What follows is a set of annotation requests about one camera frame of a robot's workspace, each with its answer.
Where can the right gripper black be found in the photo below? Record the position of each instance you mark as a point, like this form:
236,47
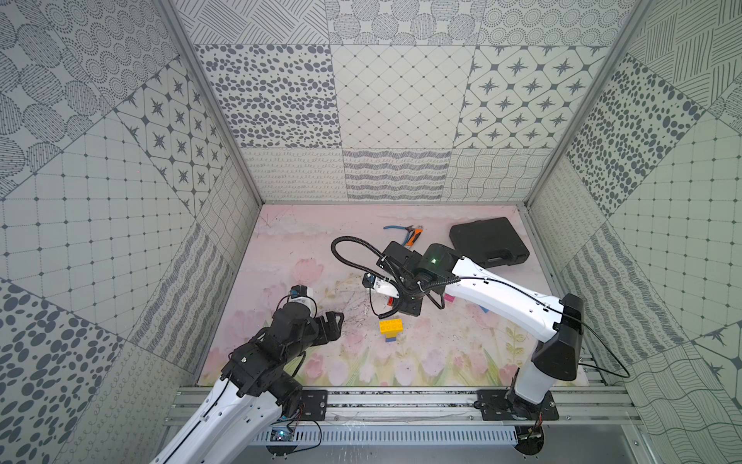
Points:
413,309

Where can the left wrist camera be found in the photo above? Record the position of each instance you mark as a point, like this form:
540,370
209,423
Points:
302,294

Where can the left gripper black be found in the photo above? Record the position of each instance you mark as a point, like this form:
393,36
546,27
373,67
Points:
323,326

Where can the blue handled pliers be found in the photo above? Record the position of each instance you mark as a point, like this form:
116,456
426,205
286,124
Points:
399,227

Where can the left controller board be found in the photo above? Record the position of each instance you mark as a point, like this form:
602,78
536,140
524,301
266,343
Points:
281,442

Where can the pink floral table mat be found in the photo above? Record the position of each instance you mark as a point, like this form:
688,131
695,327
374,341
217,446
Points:
323,247

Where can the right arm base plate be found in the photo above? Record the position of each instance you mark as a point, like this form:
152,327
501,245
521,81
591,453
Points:
504,405

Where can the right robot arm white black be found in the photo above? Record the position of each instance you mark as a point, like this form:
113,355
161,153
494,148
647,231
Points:
556,323

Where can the black plastic tool case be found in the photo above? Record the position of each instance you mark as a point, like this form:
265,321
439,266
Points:
489,243

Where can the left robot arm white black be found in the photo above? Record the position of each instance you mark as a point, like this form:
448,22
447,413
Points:
254,390

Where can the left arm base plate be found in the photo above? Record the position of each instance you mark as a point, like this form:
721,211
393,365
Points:
307,405

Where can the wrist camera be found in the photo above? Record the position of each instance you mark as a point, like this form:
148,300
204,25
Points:
379,285
302,294

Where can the orange adjustable wrench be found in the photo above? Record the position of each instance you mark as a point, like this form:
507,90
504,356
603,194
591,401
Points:
413,234

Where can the aluminium rail frame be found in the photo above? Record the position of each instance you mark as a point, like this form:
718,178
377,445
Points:
456,405

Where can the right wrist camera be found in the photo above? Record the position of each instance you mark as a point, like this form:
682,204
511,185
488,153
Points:
379,285

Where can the yellow long lego brick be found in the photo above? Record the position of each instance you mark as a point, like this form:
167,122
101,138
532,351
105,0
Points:
390,328

